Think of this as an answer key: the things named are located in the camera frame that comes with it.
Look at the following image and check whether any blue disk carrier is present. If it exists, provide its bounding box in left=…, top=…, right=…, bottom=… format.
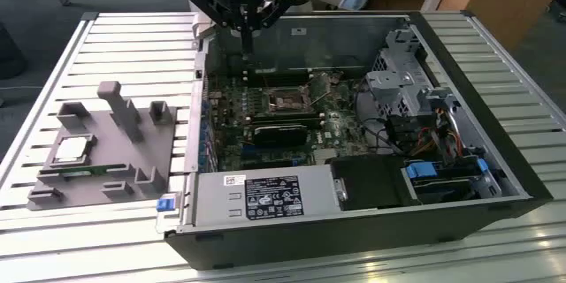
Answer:
left=401, top=159, right=488, bottom=205

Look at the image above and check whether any CPU socket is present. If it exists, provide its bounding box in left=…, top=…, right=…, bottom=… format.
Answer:
left=260, top=84, right=316, bottom=114

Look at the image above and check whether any silver CPU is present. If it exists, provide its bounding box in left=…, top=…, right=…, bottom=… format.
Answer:
left=53, top=137, right=93, bottom=162

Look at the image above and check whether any black graphics card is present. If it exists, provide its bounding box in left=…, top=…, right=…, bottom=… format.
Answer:
left=249, top=123, right=309, bottom=148

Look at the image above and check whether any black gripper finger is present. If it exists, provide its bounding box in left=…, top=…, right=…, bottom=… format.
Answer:
left=185, top=0, right=256, bottom=57
left=249, top=0, right=302, bottom=56

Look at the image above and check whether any green RAM stick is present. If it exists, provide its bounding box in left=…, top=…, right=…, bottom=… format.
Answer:
left=37, top=162, right=126, bottom=178

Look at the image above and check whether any black PC case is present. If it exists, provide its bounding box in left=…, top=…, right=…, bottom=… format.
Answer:
left=154, top=10, right=553, bottom=271

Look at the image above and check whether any grey parts rack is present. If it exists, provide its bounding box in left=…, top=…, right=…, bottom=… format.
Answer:
left=25, top=80, right=178, bottom=211

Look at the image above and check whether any metal drive cage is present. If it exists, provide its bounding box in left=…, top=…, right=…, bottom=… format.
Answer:
left=365, top=29, right=460, bottom=125

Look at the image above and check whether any black plastic shroud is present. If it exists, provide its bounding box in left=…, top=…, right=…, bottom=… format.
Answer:
left=328, top=156, right=420, bottom=211

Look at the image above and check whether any silver power supply unit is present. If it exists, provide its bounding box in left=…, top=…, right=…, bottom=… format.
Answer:
left=193, top=166, right=344, bottom=227

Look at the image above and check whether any green motherboard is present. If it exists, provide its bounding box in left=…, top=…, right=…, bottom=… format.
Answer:
left=202, top=70, right=385, bottom=173

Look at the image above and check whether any coloured power wire bundle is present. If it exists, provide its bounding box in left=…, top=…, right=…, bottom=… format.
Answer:
left=408, top=106, right=465, bottom=164

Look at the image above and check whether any metal socket cover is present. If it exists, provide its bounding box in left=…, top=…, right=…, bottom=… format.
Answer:
left=302, top=71, right=333, bottom=107

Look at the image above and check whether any blue plastic latch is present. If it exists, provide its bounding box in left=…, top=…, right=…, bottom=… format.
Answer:
left=156, top=198, right=177, bottom=213

